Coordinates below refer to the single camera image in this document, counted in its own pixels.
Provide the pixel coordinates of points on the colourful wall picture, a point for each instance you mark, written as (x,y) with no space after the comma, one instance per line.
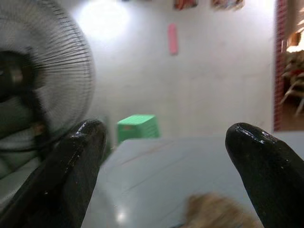
(228,4)
(186,3)

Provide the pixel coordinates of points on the green plastic stool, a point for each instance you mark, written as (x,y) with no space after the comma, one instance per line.
(139,126)

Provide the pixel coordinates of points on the brown paper bag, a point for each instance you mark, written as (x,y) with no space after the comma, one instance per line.
(213,211)

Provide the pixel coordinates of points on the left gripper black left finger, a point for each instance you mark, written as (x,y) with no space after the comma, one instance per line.
(66,171)

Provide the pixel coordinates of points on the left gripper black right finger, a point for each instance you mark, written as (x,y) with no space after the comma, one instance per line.
(268,175)

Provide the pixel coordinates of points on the pink strip on wall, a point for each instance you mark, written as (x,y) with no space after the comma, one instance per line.
(172,39)

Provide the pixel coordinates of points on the red patterned door curtain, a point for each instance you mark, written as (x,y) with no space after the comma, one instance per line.
(279,71)

